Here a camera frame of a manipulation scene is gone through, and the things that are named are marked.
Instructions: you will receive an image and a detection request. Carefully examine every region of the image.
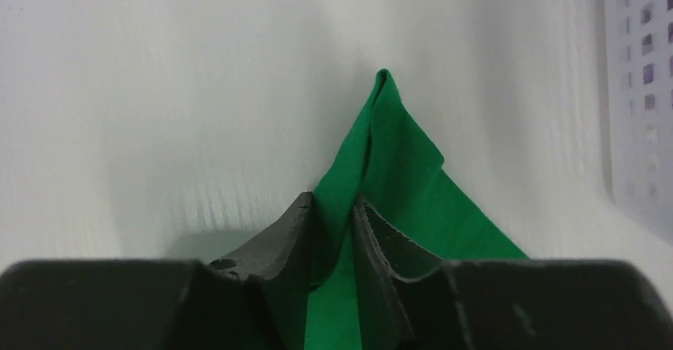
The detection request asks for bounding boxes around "green t shirt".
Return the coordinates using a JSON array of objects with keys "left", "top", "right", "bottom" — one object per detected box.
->
[{"left": 305, "top": 69, "right": 525, "bottom": 349}]

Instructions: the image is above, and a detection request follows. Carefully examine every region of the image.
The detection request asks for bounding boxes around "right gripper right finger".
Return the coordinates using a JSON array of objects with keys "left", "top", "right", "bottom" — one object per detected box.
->
[{"left": 352, "top": 198, "right": 672, "bottom": 349}]

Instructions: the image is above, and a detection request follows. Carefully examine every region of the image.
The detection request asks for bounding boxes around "white plastic basket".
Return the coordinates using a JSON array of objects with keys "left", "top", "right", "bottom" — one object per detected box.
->
[{"left": 602, "top": 0, "right": 672, "bottom": 243}]

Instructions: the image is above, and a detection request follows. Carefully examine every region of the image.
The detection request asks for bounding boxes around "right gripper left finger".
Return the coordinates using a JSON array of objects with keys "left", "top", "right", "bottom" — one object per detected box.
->
[{"left": 1, "top": 192, "right": 315, "bottom": 349}]

